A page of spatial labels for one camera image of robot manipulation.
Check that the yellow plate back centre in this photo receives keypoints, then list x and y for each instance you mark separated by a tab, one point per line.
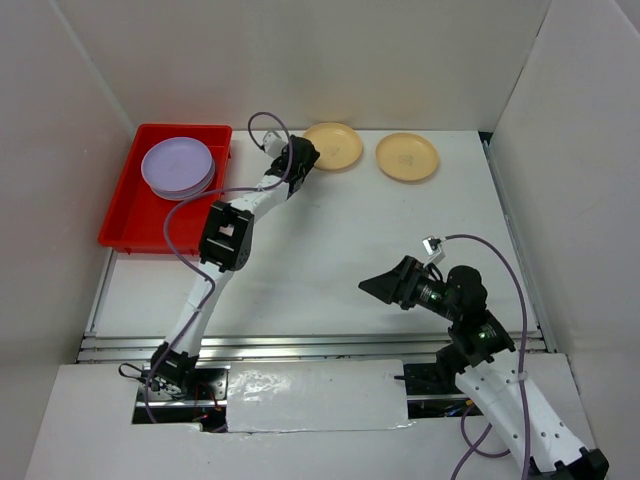
339	145

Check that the red plastic bin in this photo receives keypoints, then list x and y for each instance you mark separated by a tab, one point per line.
135	217

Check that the yellow plate back right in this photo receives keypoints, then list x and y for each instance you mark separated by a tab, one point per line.
407	157

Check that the purple plate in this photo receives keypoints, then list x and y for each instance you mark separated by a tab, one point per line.
177	164

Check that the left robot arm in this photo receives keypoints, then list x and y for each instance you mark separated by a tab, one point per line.
224	248

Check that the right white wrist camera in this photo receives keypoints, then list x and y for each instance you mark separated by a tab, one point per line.
434	249

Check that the yellow plate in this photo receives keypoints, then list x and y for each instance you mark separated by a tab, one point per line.
407	157
339	145

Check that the pink plate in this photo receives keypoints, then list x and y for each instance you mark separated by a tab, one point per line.
190	192

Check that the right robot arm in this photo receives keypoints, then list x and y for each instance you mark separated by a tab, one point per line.
483	363

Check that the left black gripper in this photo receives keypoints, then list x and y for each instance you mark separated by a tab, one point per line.
312	155

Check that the white taped cover panel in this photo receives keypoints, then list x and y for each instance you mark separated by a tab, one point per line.
316	396

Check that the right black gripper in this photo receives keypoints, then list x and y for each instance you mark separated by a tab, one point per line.
398	284

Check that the aluminium rail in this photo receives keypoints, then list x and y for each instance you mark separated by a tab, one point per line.
94	349

